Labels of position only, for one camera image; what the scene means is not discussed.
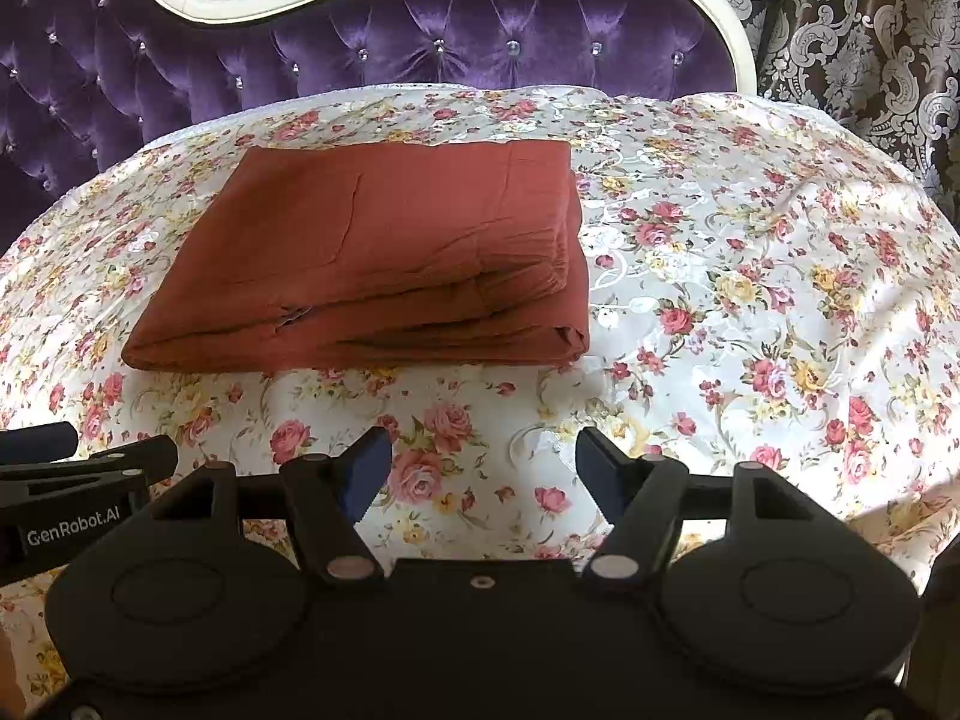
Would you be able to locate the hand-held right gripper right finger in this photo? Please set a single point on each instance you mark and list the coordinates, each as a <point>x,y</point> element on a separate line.
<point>602,469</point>

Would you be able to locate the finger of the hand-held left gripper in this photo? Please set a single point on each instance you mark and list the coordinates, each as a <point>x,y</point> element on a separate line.
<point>142,457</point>
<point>41,442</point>

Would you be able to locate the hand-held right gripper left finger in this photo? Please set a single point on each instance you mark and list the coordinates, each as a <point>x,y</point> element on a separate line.
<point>365,471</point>

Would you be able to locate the rust red pants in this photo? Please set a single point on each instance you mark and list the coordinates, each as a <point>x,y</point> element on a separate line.
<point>375,255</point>

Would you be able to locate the floral bed sheet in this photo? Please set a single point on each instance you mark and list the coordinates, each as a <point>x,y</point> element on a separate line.
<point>750,277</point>

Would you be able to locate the purple tufted headboard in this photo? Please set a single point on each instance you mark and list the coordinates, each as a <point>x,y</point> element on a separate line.
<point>450,45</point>

